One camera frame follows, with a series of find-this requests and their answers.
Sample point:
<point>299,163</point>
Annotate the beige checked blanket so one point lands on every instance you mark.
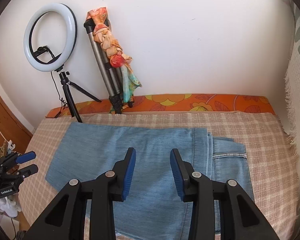
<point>265,155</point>

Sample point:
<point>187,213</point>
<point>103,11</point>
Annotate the light blue denim pants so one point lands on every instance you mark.
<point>152,140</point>

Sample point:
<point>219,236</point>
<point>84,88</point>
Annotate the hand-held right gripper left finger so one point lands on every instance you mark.
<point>128,177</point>

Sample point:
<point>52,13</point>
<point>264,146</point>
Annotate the orange floral scarf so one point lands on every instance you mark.
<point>112,47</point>

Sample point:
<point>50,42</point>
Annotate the wooden furniture panel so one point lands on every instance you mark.
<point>10,120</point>

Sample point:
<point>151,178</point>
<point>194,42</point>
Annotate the folded silver tripod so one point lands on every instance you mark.
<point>107,75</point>

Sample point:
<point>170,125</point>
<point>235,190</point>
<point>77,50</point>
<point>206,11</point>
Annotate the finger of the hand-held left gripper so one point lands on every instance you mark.
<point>30,170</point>
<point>26,157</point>

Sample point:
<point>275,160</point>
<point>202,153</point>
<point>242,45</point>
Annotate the person's left hand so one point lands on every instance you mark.
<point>6,205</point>

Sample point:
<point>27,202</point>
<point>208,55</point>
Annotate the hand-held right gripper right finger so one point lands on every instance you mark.
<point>178,177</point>

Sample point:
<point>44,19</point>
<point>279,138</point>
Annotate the black mini tripod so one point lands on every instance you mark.
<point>67,90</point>

